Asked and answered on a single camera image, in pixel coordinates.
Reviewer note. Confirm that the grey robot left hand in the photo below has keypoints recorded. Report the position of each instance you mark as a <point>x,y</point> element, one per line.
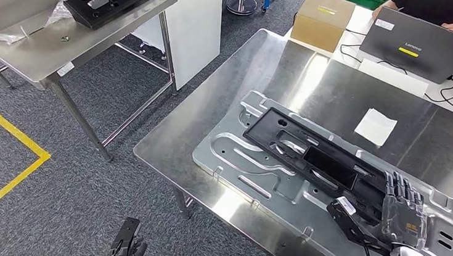
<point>137,252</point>

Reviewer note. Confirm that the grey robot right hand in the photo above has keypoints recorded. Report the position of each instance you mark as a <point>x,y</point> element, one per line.
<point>405,220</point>

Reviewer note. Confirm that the black plastic panel part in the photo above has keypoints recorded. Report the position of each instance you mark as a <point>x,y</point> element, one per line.
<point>267,126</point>
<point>79,11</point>

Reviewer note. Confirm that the person's right forearm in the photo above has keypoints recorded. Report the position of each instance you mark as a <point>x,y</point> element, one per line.
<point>384,9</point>

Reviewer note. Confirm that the white paper sheet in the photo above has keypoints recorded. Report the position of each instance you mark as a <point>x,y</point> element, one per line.
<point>376,127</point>

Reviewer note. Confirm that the grey metal fixture plate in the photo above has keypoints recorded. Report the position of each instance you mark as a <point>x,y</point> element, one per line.
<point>228,152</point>

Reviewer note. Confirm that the stainless steel table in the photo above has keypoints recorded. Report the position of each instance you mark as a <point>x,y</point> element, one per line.
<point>329,78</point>
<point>44,53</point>

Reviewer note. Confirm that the grey laptop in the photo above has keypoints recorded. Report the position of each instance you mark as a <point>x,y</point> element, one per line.
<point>418,49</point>

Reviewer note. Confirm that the white label sticker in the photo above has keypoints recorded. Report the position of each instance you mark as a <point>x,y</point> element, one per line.
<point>65,69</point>

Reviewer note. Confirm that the person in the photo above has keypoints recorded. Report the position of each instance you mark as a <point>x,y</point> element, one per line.
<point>445,11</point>

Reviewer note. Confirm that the brown cardboard box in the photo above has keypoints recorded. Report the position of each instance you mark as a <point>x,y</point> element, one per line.
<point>322,20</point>

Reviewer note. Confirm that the small metal nut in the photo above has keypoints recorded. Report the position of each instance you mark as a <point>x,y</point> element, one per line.
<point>65,38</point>

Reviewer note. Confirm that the white cabinet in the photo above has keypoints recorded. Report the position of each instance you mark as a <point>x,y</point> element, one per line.
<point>196,30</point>

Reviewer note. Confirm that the chrome stanchion base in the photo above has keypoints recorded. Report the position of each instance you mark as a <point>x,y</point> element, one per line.
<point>241,6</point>

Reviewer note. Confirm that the black right wrist camera bracket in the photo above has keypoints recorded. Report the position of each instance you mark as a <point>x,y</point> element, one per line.
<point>349,228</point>

